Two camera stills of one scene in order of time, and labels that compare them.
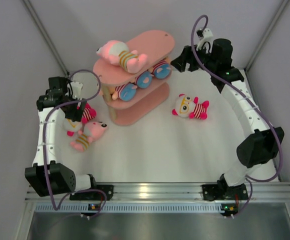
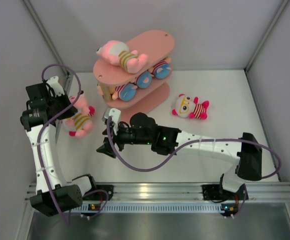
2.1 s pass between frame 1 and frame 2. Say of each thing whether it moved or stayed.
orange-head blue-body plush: stayed
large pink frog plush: stayed
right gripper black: moved
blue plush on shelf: stayed
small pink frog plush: moved
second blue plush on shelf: stayed
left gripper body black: moved
